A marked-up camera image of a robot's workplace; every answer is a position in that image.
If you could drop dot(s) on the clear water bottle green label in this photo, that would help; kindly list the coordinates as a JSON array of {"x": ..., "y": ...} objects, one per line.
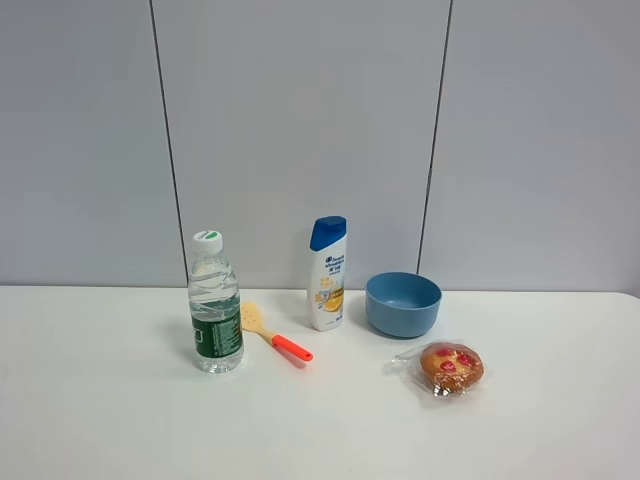
[{"x": 214, "y": 303}]

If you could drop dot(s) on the white shampoo bottle blue cap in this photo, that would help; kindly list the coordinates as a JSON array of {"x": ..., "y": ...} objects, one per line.
[{"x": 325, "y": 293}]

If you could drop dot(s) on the blue plastic bowl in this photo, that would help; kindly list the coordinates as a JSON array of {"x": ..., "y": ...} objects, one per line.
[{"x": 401, "y": 304}]

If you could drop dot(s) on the wrapped fruit pastry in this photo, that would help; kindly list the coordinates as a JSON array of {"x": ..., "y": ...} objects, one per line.
[{"x": 443, "y": 369}]

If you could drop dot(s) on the yellow spatula orange handle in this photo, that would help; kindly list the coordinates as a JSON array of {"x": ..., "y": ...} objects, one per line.
[{"x": 252, "y": 321}]

